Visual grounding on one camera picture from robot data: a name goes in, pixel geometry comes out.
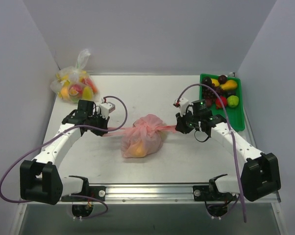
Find purple cable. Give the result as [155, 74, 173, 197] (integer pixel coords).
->
[175, 83, 247, 223]
[0, 95, 128, 219]

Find dark fake grapes bunch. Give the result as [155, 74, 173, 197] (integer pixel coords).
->
[202, 86, 224, 101]

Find aluminium front rail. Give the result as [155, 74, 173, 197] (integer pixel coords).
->
[19, 182, 282, 205]

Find black fake fruit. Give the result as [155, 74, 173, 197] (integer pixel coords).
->
[226, 90, 236, 97]

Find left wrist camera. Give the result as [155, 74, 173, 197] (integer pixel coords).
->
[99, 98, 116, 119]

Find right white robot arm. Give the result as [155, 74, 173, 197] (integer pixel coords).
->
[174, 98, 281, 202]

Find green fake custard apple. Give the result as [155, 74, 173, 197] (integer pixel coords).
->
[227, 95, 240, 108]

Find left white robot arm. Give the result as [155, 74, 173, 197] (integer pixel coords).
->
[20, 100, 115, 205]

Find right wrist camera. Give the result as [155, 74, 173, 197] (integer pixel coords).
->
[173, 98, 193, 117]

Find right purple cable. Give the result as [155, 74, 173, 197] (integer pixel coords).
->
[175, 83, 247, 223]

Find dark maroon fake fruit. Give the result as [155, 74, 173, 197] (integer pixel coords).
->
[205, 99, 212, 108]

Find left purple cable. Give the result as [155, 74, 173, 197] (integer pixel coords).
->
[0, 95, 128, 219]

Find dark fake mangosteen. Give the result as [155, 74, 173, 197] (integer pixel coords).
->
[201, 76, 212, 89]

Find red fake pomegranate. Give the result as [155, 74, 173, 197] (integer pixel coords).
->
[215, 96, 228, 110]

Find pink plastic bag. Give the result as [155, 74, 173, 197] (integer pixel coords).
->
[105, 114, 177, 158]

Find orange yellow fake pear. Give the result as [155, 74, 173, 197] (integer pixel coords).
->
[220, 80, 238, 91]

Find dark purple fake plum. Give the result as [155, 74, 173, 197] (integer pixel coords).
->
[218, 75, 228, 85]

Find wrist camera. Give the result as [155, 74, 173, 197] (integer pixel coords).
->
[173, 98, 193, 117]
[99, 98, 116, 119]

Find clear bag of fruits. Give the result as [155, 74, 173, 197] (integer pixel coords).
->
[50, 49, 98, 103]

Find yellow fake mango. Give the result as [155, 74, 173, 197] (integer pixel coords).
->
[211, 78, 220, 87]

